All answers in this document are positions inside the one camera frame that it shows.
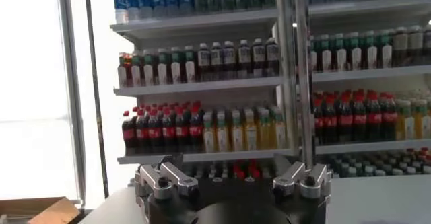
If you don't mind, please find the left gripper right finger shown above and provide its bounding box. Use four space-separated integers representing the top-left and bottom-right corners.
273 163 333 200

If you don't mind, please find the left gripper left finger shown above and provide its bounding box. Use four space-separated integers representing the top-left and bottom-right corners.
134 153 200 201

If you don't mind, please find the cola bottle red cap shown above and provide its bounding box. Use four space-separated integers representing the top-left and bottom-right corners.
174 106 190 153
352 92 368 143
366 91 383 142
337 94 354 144
381 92 398 141
234 164 246 181
147 108 162 155
161 106 176 154
312 98 325 145
323 96 339 145
135 109 150 155
121 110 137 155
188 102 205 153

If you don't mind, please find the yellow juice bottle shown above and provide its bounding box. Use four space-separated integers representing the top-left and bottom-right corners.
202 112 216 153
243 109 259 151
258 109 273 151
230 110 244 152
271 109 287 150
414 99 431 140
396 100 416 141
215 110 230 153

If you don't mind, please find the thin dark metal pole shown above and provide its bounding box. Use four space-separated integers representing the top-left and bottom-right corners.
82 0 110 199

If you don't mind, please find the grey window mullion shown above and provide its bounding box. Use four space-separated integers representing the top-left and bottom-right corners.
55 0 88 206

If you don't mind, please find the dark tea bottle green cap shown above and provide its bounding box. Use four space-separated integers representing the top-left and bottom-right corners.
142 49 156 87
333 33 347 71
347 32 363 71
378 29 393 69
170 46 183 85
130 50 143 87
156 48 170 85
309 36 319 73
183 46 197 84
318 34 333 73
362 31 378 70

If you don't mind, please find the open cardboard box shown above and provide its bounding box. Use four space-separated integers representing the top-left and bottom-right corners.
0 196 81 224

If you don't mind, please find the grey metal shelf unit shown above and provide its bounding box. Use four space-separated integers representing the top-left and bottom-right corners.
292 0 431 179
109 0 306 165

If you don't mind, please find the dark drink bottle white cap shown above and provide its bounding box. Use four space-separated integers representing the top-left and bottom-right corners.
210 42 224 80
422 23 431 64
222 40 237 79
197 42 211 81
265 37 280 77
237 39 252 79
251 38 267 78

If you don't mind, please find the dark bottle grey label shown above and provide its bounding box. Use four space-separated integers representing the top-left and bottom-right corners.
407 25 424 65
392 26 409 67

